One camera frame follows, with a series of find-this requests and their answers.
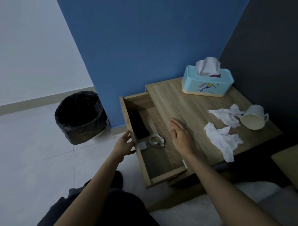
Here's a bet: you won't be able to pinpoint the person's right hand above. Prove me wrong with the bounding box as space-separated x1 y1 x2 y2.
170 118 196 157

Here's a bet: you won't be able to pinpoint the beige pillow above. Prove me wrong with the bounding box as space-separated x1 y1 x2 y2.
271 144 298 189

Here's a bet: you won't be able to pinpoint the person's left forearm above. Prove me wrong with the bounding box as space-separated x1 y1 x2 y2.
54 152 124 226

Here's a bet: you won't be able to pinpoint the person's dark trousers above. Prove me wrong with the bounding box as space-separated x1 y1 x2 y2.
37 171 161 226

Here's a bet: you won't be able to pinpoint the white mug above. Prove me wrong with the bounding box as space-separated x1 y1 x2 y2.
240 104 269 130

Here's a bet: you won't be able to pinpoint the trash bin with black bag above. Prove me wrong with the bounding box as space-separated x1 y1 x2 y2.
54 90 108 145

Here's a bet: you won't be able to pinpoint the white coiled cable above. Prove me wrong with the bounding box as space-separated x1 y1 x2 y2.
149 134 166 148

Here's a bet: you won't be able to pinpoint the crumpled white tissue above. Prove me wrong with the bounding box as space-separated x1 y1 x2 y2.
204 122 244 163
208 104 245 128

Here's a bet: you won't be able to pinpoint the person's left hand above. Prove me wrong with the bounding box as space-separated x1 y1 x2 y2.
112 130 137 163

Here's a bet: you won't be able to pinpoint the white fluffy blanket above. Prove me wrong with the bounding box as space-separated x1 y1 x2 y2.
149 181 298 226

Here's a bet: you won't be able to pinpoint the wooden nightstand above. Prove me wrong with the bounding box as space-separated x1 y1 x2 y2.
119 77 284 189

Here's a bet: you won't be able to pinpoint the white tissue in box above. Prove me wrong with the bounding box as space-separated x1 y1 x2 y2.
195 57 221 77

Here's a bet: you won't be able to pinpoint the blue tissue box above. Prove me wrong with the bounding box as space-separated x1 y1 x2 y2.
181 65 235 98

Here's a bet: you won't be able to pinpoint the wooden drawer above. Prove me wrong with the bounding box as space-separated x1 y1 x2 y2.
119 91 188 189

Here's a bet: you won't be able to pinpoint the person's right forearm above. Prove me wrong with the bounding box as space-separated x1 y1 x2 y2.
182 149 283 226

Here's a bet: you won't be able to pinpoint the black smartphone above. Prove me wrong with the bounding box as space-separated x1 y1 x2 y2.
129 110 151 140

